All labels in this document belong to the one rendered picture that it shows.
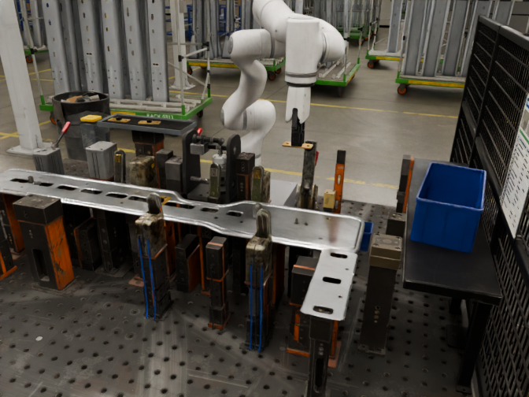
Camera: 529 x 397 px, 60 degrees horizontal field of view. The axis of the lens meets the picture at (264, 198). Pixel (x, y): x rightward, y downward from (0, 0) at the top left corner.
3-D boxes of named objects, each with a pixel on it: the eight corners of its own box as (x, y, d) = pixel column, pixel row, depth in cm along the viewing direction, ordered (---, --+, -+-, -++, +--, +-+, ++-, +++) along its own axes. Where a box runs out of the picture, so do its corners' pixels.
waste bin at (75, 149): (51, 176, 426) (35, 99, 395) (88, 158, 473) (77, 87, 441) (96, 184, 412) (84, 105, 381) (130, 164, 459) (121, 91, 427)
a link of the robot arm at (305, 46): (312, 68, 126) (281, 68, 124) (316, 16, 121) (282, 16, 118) (324, 72, 119) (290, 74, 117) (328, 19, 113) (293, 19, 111)
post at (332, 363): (312, 364, 129) (319, 279, 116) (320, 338, 138) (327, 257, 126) (335, 369, 127) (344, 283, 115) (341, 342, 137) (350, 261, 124)
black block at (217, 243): (201, 331, 141) (196, 250, 128) (215, 309, 150) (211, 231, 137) (225, 336, 139) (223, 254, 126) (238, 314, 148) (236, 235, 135)
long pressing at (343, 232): (-36, 191, 162) (-36, 187, 161) (13, 168, 181) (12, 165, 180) (357, 257, 126) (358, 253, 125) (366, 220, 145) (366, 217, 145)
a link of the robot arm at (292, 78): (290, 67, 127) (289, 78, 128) (281, 72, 119) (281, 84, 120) (319, 69, 124) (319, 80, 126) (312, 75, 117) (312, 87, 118)
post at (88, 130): (94, 218, 205) (78, 123, 187) (103, 211, 212) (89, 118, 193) (108, 220, 203) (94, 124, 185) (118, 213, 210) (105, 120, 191)
